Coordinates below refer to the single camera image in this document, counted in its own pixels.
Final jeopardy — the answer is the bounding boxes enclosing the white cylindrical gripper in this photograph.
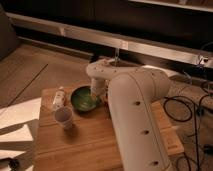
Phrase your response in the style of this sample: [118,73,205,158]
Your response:
[91,78,106,98]

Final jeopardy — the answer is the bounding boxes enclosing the green ceramic bowl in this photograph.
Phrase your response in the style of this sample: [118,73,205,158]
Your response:
[70,86,100,112]

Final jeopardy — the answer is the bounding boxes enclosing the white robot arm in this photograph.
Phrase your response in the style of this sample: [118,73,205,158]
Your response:
[86,59,173,171]

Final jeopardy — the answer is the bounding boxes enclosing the clear plastic bottle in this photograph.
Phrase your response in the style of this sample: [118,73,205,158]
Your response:
[52,87,66,111]

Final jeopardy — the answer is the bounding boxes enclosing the white paper cup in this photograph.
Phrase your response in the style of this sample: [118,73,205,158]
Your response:
[54,107,73,130]

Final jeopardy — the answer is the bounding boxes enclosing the wooden table board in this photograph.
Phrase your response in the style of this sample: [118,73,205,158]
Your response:
[34,83,185,171]

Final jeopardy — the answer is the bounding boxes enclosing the white paper sheets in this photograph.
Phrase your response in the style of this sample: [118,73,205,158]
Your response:
[0,97,42,171]

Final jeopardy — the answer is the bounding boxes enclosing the black floor cables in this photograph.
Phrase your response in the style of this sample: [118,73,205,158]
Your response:
[162,43,213,171]

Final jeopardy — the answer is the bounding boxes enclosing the metal rail shelf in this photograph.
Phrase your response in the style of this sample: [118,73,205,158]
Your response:
[6,12,213,69]

